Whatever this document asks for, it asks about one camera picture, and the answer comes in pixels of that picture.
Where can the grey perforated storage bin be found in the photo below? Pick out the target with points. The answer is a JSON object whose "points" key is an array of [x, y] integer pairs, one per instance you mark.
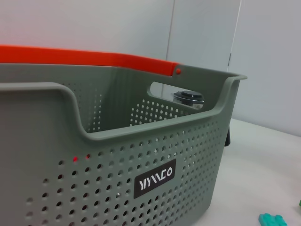
{"points": [[164, 153]]}

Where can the teal square plate brick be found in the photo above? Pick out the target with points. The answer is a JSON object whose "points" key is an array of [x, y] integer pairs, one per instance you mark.
{"points": [[270, 220]]}

